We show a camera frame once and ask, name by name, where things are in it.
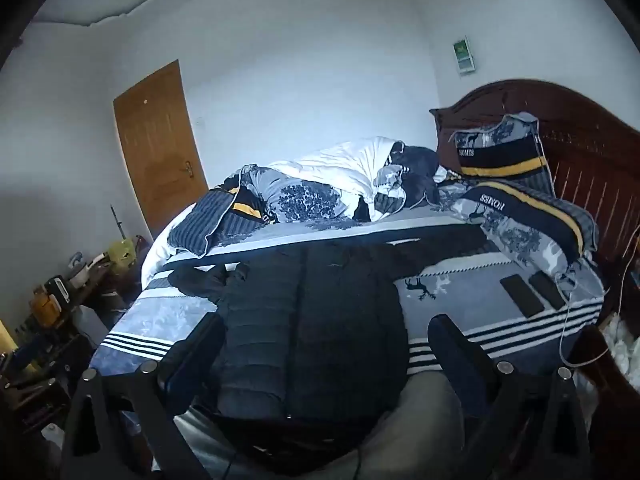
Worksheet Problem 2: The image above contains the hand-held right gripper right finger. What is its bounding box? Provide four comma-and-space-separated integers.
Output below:
427, 314, 606, 480

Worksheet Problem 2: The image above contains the white fluffy cloth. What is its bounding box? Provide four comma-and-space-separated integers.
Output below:
602, 317, 640, 376

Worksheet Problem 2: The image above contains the deer print pillow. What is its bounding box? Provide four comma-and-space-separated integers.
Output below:
452, 180, 601, 271
447, 112, 556, 196

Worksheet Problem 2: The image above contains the dark cloth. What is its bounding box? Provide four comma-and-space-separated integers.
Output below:
390, 146, 442, 208

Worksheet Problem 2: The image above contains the thin black stand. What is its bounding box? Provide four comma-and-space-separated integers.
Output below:
110, 204, 127, 242

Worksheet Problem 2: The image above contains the black phone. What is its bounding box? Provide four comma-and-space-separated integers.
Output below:
529, 271, 569, 311
500, 274, 545, 318

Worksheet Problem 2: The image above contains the crumpled white and blue duvet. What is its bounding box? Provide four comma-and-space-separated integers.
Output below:
220, 136, 451, 226

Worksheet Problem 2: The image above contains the white cable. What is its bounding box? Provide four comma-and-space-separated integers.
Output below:
552, 220, 640, 368

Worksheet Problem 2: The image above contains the brown wooden door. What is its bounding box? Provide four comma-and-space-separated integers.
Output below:
113, 60, 210, 241

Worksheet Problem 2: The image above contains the dark wooden headboard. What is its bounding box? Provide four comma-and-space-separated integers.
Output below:
430, 79, 640, 271

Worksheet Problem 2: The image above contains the black puffer jacket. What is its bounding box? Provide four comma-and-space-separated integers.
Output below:
167, 229, 497, 426

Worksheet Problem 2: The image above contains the cluttered dark desk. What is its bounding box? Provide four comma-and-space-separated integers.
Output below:
0, 255, 126, 413

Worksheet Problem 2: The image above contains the deer print bed sheet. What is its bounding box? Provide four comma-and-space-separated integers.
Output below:
90, 205, 608, 441

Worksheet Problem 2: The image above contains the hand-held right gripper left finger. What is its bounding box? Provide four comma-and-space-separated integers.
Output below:
59, 312, 226, 480

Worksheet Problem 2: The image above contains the yellow-green bag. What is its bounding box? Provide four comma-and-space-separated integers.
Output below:
107, 239, 139, 274

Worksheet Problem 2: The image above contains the green and white wall panel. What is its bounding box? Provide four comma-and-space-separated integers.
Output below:
452, 36, 475, 76

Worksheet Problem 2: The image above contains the navy striped pillow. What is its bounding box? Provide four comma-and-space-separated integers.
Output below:
167, 165, 271, 258

